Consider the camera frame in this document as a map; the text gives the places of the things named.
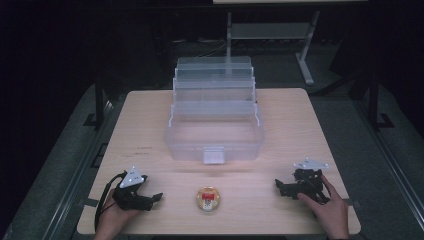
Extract black metal post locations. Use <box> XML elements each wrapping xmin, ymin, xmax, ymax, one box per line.
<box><xmin>366</xmin><ymin>71</ymin><xmax>396</xmax><ymax>132</ymax></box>
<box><xmin>83</xmin><ymin>71</ymin><xmax>108</xmax><ymax>129</ymax></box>

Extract grey metal stand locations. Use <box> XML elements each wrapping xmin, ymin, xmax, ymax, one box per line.
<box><xmin>225</xmin><ymin>10</ymin><xmax>321</xmax><ymax>86</ymax></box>

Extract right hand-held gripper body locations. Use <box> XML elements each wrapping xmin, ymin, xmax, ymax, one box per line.
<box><xmin>285</xmin><ymin>157</ymin><xmax>331</xmax><ymax>205</ymax></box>

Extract clear plastic tiered storage box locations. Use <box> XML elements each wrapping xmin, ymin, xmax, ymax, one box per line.
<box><xmin>163</xmin><ymin>55</ymin><xmax>266</xmax><ymax>165</ymax></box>

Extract black cable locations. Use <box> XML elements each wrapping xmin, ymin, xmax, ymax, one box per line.
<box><xmin>94</xmin><ymin>172</ymin><xmax>128</xmax><ymax>232</ymax></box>

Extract person's right hand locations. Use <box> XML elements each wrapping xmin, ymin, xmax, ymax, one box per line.
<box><xmin>296</xmin><ymin>174</ymin><xmax>351</xmax><ymax>240</ymax></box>

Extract round yellow red toy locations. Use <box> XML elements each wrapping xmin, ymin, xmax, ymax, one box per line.
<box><xmin>195</xmin><ymin>186</ymin><xmax>222</xmax><ymax>213</ymax></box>

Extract person's left hand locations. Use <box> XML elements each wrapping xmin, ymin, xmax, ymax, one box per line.
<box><xmin>92</xmin><ymin>188</ymin><xmax>142</xmax><ymax>240</ymax></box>

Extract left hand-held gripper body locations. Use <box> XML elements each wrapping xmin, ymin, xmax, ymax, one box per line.
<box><xmin>112</xmin><ymin>165</ymin><xmax>155</xmax><ymax>212</ymax></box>

